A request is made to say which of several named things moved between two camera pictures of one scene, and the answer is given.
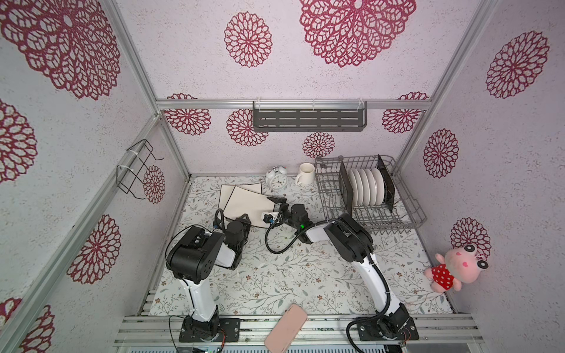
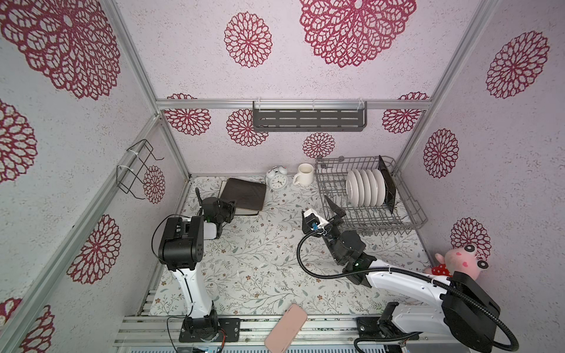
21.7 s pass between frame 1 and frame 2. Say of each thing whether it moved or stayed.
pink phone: stayed
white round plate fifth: stayed
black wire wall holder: stayed
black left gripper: moved
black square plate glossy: stayed
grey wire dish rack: stayed
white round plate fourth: stayed
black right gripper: moved
